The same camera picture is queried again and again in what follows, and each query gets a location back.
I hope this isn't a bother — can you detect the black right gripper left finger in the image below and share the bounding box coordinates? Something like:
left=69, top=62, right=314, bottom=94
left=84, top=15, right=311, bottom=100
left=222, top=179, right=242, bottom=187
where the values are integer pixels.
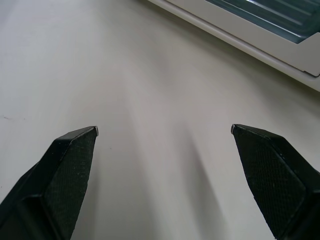
left=0, top=125, right=99, bottom=240

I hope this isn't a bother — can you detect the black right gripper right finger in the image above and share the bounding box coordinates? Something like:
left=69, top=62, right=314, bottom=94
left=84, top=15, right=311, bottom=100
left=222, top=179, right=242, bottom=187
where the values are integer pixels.
left=230, top=123, right=320, bottom=240

